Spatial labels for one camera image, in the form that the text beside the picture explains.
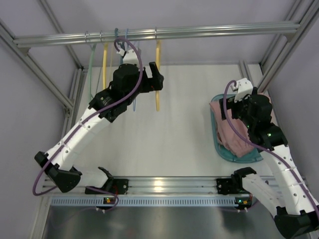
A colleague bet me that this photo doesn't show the pink trousers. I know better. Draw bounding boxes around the pink trousers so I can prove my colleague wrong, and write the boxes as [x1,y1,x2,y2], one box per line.
[209,92,275,158]

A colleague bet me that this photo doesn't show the yellow hanger with trousers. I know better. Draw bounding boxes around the yellow hanger with trousers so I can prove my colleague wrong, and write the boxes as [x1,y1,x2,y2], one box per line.
[154,26,162,112]

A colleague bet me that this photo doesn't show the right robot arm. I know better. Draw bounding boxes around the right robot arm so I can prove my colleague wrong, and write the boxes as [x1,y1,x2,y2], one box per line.
[219,86,319,239]

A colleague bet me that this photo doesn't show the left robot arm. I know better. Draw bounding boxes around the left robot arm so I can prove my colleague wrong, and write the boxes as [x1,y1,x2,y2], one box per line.
[34,62,164,193]

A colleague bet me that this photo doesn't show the dark teal hanger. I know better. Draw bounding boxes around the dark teal hanger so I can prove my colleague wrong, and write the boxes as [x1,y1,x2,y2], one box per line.
[114,28,125,65]

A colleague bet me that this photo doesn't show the light blue hanger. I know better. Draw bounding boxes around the light blue hanger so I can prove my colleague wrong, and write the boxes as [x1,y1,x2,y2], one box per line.
[125,28,141,112]

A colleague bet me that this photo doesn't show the green hanger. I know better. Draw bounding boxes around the green hanger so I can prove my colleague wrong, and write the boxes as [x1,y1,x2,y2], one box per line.
[87,43,97,102]

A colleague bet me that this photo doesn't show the teal transparent plastic bin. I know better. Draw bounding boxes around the teal transparent plastic bin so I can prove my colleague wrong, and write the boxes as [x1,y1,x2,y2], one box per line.
[208,93,263,164]

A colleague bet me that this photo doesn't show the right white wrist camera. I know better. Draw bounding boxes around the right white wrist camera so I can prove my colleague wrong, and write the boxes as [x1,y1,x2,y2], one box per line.
[231,78,253,102]

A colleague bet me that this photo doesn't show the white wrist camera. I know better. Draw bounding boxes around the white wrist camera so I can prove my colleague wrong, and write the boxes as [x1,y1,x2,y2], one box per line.
[117,48,141,67]
[231,78,253,102]

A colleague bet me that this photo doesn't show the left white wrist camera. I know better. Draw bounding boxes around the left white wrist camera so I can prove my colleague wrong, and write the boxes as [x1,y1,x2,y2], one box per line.
[117,48,141,67]

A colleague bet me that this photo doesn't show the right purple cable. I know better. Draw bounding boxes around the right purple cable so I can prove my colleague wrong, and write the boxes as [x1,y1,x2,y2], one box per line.
[223,80,319,220]

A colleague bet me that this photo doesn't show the aluminium hanging rail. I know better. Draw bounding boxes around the aluminium hanging rail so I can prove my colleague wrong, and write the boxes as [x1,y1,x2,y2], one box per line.
[13,21,301,48]

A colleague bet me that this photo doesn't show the aluminium frame post right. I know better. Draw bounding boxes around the aluminium frame post right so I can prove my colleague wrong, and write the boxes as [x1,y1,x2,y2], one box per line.
[255,0,319,93]

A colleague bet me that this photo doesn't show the aluminium frame post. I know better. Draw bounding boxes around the aluminium frame post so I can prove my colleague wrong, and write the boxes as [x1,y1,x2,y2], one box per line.
[255,0,319,93]
[0,0,88,118]

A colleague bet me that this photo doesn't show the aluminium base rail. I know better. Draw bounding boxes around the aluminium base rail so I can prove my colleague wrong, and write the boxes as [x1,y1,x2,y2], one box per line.
[40,175,311,196]

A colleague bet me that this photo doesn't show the slotted grey cable duct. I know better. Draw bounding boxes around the slotted grey cable duct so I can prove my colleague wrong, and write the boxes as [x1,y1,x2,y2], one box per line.
[50,196,239,207]

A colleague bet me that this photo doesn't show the aluminium frame post left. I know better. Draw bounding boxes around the aluminium frame post left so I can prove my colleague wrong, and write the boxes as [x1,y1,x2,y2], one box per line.
[0,0,88,118]

